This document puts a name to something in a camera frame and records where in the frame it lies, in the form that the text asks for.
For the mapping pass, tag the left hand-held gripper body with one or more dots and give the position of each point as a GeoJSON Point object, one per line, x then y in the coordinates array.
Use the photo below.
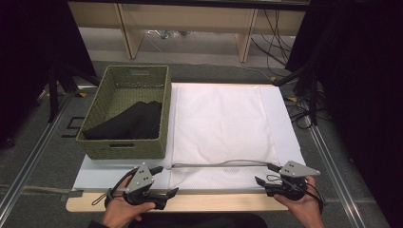
{"type": "Point", "coordinates": [141, 180]}

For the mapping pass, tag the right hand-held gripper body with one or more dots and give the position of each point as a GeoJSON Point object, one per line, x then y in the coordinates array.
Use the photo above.
{"type": "Point", "coordinates": [296, 171]}

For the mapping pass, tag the green woven basket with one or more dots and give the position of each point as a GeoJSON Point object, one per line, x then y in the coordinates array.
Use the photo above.
{"type": "Point", "coordinates": [120, 148]}

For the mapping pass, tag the black cloth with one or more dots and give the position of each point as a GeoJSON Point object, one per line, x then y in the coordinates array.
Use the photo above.
{"type": "Point", "coordinates": [133, 122]}

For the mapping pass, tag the white mesh laundry bag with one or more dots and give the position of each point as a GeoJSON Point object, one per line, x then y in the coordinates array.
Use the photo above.
{"type": "Point", "coordinates": [221, 126]}

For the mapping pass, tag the person's left hand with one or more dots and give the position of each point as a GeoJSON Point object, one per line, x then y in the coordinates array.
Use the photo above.
{"type": "Point", "coordinates": [122, 212]}

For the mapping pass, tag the person's right hand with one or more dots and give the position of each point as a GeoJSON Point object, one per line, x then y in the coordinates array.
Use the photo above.
{"type": "Point", "coordinates": [302, 212]}

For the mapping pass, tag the white board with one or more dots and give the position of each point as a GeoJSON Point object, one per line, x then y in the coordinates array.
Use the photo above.
{"type": "Point", "coordinates": [285, 126]}

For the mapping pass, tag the black metal stand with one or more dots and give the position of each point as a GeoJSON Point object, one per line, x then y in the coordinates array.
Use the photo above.
{"type": "Point", "coordinates": [53, 95]}
{"type": "Point", "coordinates": [312, 82]}

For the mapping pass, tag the black curtain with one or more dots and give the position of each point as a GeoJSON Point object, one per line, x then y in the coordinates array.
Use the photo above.
{"type": "Point", "coordinates": [364, 95]}
{"type": "Point", "coordinates": [28, 63]}

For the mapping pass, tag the light wooden desk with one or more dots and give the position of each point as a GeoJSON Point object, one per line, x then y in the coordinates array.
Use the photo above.
{"type": "Point", "coordinates": [190, 15]}

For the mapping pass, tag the metal floor rail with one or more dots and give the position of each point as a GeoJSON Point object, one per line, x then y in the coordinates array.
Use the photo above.
{"type": "Point", "coordinates": [332, 171]}
{"type": "Point", "coordinates": [31, 155]}

